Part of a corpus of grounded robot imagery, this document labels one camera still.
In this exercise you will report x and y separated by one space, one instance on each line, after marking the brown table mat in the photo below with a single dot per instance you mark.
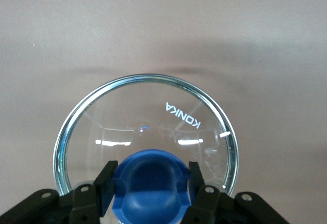
163 25

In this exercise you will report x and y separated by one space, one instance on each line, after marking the glass lid with blue knob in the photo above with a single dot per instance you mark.
143 122

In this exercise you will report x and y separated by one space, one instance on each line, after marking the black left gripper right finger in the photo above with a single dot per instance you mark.
198 190

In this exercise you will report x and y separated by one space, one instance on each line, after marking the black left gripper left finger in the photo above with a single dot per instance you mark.
104 183

